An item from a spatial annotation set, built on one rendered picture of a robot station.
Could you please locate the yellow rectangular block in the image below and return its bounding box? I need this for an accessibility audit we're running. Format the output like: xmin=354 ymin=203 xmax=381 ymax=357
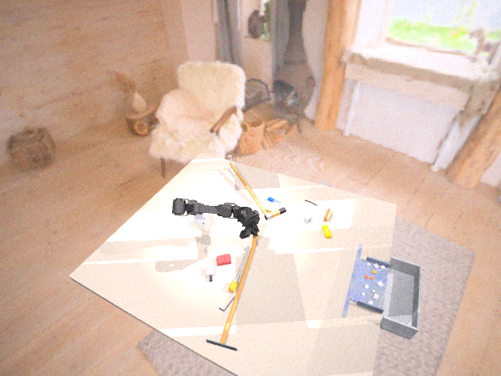
xmin=322 ymin=225 xmax=331 ymax=239

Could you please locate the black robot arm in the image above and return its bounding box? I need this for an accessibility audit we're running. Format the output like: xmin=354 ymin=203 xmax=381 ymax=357
xmin=172 ymin=198 xmax=260 ymax=226

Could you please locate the red rectangular block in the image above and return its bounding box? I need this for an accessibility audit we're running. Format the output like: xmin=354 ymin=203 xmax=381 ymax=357
xmin=216 ymin=254 xmax=231 ymax=266

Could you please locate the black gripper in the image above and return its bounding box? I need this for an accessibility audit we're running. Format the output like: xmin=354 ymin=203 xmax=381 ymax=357
xmin=237 ymin=218 xmax=258 ymax=240

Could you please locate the long orange l-shaped rod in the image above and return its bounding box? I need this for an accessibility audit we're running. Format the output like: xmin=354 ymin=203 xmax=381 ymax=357
xmin=228 ymin=155 xmax=286 ymax=220

